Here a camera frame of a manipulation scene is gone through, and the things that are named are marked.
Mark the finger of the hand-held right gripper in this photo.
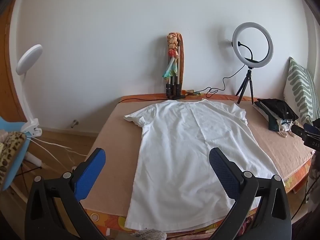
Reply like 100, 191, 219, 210
291, 124, 320, 140

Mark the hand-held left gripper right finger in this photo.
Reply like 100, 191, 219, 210
209, 147, 292, 240

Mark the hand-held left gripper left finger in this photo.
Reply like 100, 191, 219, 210
24, 148, 107, 240

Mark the white t-shirt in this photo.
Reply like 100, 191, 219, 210
124, 99, 280, 233

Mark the pile of dark and white clothes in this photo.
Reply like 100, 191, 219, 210
276, 119, 300, 138

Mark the stack of folded dark clothes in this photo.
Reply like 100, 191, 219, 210
257, 99, 299, 120

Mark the person's left hand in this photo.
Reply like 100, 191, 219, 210
132, 229, 167, 240

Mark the dark teal garment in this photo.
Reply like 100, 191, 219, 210
267, 116, 280, 132

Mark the green striped pillow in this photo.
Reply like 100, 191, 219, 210
282, 57, 317, 127

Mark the small black tripod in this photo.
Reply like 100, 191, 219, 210
235, 67, 255, 105

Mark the leopard print cloth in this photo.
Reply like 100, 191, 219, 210
0, 130, 27, 188

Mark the blue chair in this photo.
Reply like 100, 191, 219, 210
0, 116, 32, 190

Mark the folded tall tripod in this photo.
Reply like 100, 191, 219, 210
166, 36, 187, 100

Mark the wooden door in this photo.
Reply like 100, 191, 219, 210
0, 2, 28, 128

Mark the colourful scarf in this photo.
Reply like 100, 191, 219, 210
162, 32, 182, 82

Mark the orange board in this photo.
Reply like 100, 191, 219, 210
179, 34, 186, 92

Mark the white clip lamp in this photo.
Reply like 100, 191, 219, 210
16, 44, 43, 137

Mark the white cable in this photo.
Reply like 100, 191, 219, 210
26, 136, 87, 170

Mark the ring light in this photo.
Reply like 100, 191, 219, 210
232, 22, 274, 69

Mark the black cable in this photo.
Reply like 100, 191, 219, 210
117, 64, 247, 104

